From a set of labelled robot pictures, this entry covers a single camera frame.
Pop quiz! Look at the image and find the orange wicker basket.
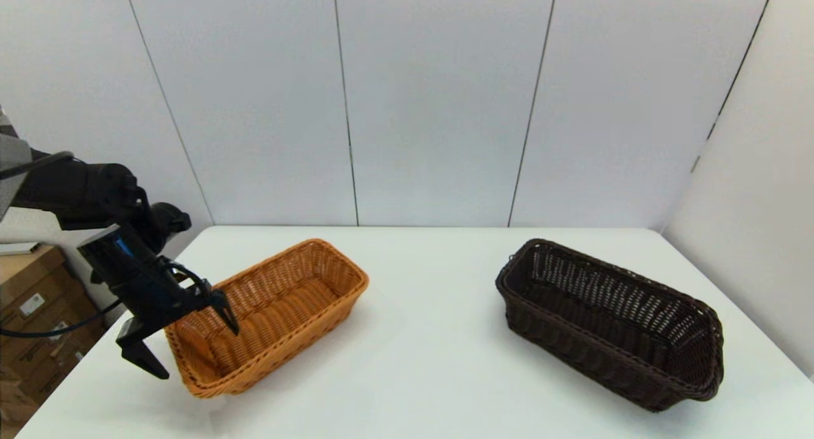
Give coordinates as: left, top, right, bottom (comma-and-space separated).
164, 239, 370, 398

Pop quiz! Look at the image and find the dark brown wicker basket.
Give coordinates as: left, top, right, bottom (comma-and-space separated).
494, 239, 724, 412

